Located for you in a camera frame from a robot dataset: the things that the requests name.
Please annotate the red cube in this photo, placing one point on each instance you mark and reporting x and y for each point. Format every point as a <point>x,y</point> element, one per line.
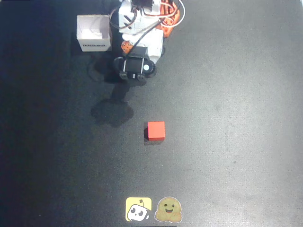
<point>156,130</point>

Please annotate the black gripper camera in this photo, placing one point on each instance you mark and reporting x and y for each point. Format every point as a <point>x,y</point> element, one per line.
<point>136,65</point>

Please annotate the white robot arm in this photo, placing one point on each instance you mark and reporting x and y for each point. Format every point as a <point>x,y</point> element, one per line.
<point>132,21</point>

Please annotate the yellow robot sticker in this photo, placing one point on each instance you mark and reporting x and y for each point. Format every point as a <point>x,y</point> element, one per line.
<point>138,209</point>

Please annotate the hugging face emoji sticker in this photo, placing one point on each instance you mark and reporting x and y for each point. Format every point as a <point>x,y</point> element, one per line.
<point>168,210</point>

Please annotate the white cardboard box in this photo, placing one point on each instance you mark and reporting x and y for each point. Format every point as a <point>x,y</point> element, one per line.
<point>94,43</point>

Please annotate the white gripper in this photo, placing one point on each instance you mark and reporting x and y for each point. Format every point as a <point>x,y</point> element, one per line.
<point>133,66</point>

